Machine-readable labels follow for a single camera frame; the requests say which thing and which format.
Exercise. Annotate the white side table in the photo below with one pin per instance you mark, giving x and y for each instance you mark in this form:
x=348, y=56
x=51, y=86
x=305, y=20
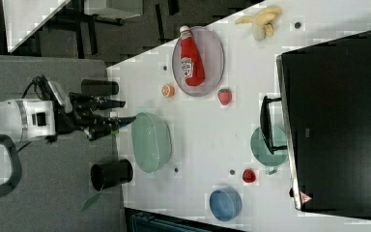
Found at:
x=24, y=17

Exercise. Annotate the orange slice toy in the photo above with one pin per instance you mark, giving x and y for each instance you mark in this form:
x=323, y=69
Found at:
x=168, y=90

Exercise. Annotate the black cylinder post upper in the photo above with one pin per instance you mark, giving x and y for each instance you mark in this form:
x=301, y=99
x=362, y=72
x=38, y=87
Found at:
x=99, y=87

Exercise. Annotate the red ketchup bottle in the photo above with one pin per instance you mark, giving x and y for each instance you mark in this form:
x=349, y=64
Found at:
x=191, y=63

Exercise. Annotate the green bottle white cap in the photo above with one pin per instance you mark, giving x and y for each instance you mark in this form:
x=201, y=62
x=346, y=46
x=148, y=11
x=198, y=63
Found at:
x=115, y=132

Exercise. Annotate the small red strawberry toy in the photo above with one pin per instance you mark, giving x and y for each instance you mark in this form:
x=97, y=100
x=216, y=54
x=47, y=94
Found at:
x=249, y=176

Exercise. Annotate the green mug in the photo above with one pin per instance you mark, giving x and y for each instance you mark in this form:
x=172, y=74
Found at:
x=262, y=153

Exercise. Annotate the black cylinder post lower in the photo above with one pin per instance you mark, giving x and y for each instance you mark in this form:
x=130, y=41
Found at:
x=111, y=174

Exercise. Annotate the blue bowl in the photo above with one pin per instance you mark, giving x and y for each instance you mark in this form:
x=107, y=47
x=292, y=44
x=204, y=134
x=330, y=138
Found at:
x=225, y=203

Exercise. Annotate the grey round plate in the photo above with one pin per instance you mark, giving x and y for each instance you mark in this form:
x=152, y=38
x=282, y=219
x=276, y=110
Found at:
x=212, y=56

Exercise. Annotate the green plastic strainer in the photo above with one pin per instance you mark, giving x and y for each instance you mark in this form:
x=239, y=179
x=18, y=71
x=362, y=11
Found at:
x=151, y=140

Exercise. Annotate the black toaster oven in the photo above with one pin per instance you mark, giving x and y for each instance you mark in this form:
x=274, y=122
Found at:
x=325, y=93

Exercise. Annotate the black cylinder post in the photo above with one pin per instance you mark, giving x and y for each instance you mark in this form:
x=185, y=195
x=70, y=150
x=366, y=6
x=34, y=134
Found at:
x=111, y=174
x=99, y=87

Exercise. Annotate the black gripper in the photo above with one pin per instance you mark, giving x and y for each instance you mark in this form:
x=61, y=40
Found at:
x=76, y=112

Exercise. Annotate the peeled banana toy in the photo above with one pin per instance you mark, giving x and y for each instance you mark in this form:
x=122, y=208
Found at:
x=261, y=23

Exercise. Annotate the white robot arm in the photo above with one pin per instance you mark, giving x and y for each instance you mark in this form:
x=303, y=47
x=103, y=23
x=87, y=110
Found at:
x=53, y=112

